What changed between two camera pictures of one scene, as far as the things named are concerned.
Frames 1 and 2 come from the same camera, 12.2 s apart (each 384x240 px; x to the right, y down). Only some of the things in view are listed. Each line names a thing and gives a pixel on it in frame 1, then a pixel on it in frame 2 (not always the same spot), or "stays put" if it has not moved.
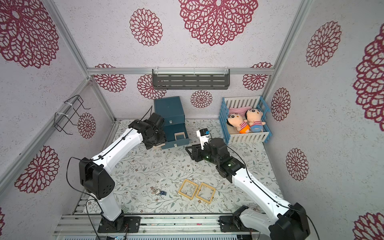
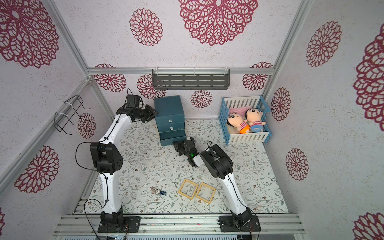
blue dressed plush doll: (254, 116) stays put
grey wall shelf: (191, 79) stays put
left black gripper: (162, 139) to (152, 113)
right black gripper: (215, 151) to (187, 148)
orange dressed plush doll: (236, 120) stays put
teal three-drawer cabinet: (171, 109) stays put
